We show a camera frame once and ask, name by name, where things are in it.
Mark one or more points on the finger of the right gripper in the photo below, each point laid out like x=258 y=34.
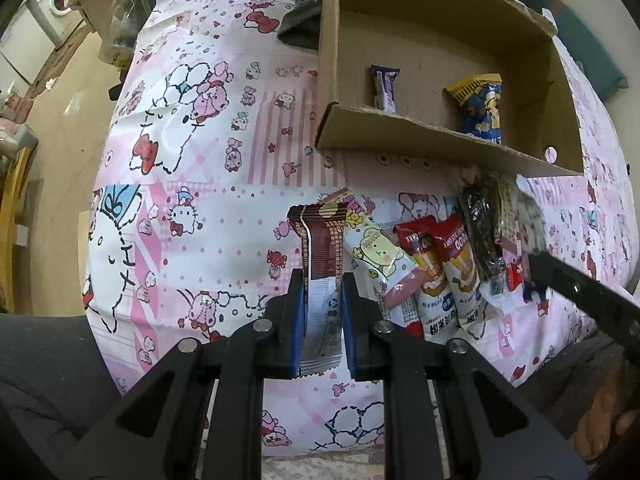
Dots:
x=616 y=316

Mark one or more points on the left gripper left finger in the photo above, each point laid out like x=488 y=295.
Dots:
x=267 y=348

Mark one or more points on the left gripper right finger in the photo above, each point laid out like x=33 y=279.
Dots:
x=378 y=350

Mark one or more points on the red rice cake packet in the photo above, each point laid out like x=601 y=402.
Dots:
x=434 y=299
x=455 y=252

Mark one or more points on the yellow bear snack packet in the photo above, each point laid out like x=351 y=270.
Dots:
x=384 y=272

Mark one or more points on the clear small snack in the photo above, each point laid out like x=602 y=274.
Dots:
x=531 y=218

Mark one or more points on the brown chocolate snack bar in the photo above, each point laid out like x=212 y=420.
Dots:
x=321 y=231

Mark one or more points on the black snack packet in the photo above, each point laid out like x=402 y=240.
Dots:
x=476 y=213

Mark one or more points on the blue yellow snack bag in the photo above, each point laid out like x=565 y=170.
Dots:
x=478 y=97

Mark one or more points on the blue white snack bar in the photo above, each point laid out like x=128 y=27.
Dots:
x=383 y=80

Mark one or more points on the person's right hand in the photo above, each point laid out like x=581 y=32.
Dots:
x=605 y=418

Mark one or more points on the pink cartoon bed sheet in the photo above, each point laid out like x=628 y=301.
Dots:
x=210 y=147

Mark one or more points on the teal cushion on right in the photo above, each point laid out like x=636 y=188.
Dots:
x=585 y=47

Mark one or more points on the dark cloth beside box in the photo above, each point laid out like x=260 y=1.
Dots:
x=300 y=27

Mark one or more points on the brown cardboard box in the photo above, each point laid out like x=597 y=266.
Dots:
x=435 y=43

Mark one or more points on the white washing machine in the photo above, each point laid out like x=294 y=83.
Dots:
x=56 y=18

